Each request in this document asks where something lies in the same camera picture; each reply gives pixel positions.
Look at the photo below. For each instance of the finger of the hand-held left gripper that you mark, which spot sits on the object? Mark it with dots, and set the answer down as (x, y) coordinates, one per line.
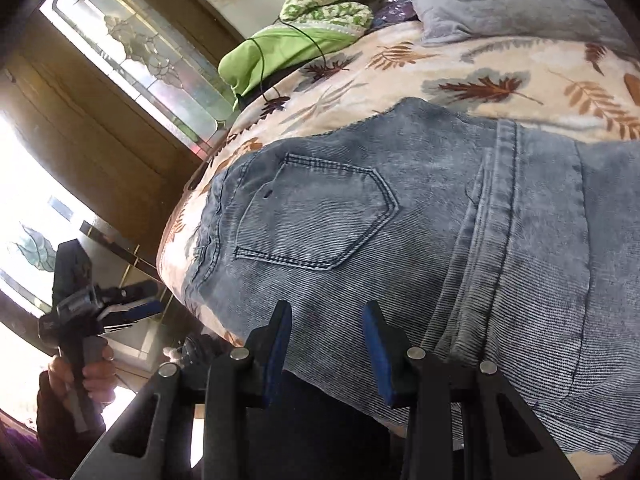
(147, 310)
(140, 290)

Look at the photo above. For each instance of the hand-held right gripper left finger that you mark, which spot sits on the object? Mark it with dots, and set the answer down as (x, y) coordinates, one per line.
(280, 355)

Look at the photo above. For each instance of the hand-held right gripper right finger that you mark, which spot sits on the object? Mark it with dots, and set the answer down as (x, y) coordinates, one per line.
(380, 355)

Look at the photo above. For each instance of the grey-blue denim pants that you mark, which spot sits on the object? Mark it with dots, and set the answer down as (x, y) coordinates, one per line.
(400, 240)

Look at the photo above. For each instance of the person's left forearm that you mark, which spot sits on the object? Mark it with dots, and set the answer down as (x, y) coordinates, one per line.
(55, 425)

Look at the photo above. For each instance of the person's left hand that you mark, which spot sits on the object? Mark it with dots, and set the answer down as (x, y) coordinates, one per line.
(97, 375)

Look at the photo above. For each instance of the frosted glass window panel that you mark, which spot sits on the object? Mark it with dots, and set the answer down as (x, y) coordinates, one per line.
(30, 185)

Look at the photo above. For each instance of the person's purple garment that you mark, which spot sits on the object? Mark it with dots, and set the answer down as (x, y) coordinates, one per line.
(20, 450)

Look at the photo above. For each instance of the dark wooden door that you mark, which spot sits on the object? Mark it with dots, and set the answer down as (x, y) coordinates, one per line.
(100, 125)

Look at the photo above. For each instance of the stained glass door panel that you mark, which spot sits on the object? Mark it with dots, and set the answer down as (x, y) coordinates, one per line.
(150, 60)

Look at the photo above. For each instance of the green patterned blanket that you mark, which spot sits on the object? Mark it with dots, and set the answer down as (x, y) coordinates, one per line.
(260, 60)

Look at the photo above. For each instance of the leaf-print bedspread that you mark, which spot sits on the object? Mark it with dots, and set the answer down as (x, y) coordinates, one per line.
(500, 60)

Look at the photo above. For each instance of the purple plastic bag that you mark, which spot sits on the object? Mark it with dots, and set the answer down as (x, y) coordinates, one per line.
(395, 12)

